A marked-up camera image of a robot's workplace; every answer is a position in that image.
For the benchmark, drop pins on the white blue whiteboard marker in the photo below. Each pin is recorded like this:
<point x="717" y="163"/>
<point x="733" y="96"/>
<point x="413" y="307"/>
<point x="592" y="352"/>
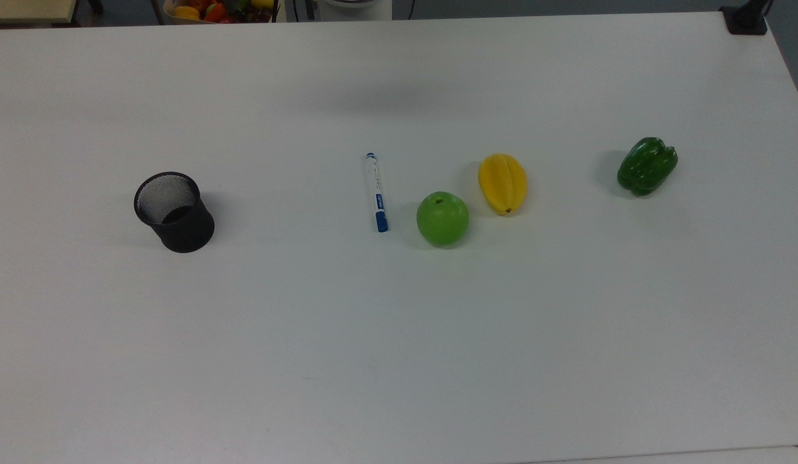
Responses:
<point x="375" y="190"/>

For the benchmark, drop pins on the green toy apple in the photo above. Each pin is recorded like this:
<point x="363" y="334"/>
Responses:
<point x="443" y="220"/>

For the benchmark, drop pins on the yellow toy starfruit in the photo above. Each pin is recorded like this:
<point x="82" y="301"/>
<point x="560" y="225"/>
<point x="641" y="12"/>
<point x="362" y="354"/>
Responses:
<point x="502" y="182"/>

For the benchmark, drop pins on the black mesh pen cup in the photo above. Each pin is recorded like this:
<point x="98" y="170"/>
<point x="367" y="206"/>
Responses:
<point x="183" y="232"/>

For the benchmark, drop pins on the green toy bell pepper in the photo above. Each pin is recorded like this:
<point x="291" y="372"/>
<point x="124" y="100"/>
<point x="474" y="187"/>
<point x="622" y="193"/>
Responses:
<point x="646" y="166"/>

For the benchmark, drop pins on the basket of toy fruit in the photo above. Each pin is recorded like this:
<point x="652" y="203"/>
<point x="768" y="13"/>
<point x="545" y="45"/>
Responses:
<point x="212" y="11"/>

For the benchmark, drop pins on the light wooden side table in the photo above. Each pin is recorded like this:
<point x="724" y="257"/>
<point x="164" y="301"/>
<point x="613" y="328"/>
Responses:
<point x="28" y="9"/>

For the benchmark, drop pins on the black table clamp mount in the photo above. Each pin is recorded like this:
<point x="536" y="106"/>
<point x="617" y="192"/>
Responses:
<point x="746" y="19"/>

